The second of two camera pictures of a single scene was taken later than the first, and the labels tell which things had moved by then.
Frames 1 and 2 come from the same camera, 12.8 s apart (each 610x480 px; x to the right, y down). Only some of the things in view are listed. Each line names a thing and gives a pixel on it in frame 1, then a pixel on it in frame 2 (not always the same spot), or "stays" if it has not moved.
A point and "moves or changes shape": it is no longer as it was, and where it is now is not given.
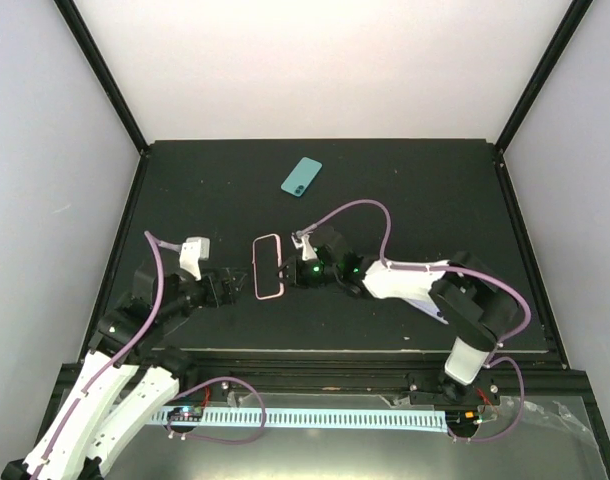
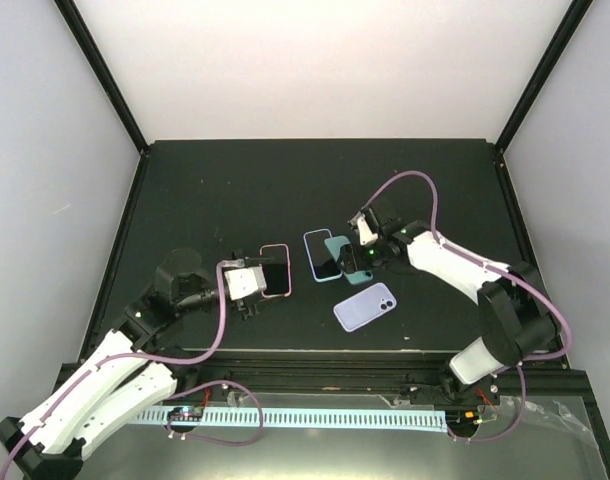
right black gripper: x=295 y=274 -> x=347 y=253
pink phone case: x=280 y=292 moves or changes shape
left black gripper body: x=213 y=297 -> x=247 y=310
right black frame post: x=575 y=17 stays
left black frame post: x=104 y=71 stays
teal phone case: x=301 y=176 moves or changes shape
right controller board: x=463 y=420 stays
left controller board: x=186 y=413 stays
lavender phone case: x=428 y=308 -> x=364 y=306
